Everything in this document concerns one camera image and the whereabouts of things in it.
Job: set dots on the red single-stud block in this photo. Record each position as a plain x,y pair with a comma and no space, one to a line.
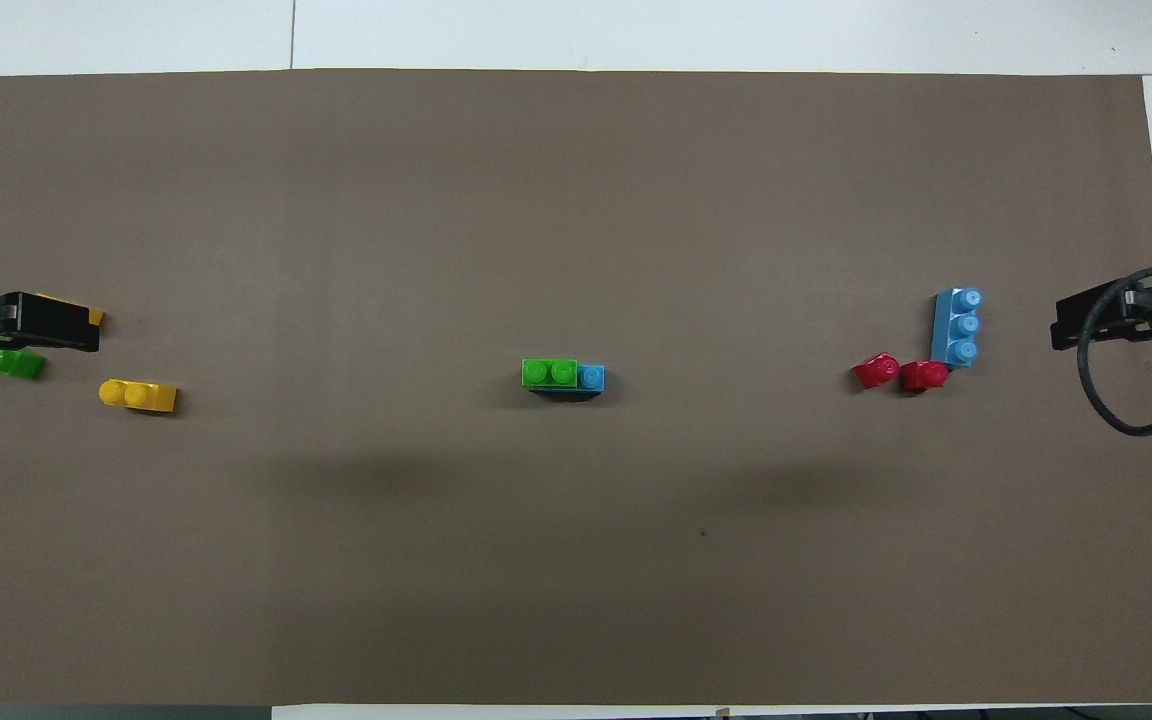
923,376
874,372

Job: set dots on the brown table mat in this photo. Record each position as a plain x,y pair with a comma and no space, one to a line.
576,200

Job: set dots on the yellow two-stud block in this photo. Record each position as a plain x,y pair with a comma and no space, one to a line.
94,317
141,397

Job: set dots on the green two-stud block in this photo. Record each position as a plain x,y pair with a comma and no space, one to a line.
21,366
548,373

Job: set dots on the blue three-stud block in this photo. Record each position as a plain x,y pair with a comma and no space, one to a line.
956,325
591,378

